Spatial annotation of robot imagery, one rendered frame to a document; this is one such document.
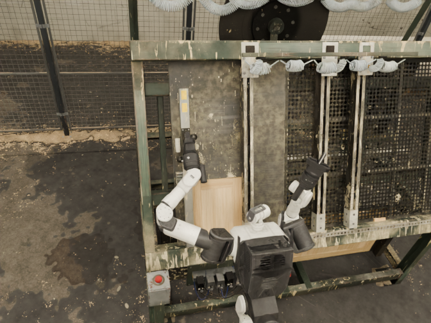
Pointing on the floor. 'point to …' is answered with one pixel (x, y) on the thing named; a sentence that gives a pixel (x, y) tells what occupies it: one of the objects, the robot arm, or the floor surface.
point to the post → (159, 313)
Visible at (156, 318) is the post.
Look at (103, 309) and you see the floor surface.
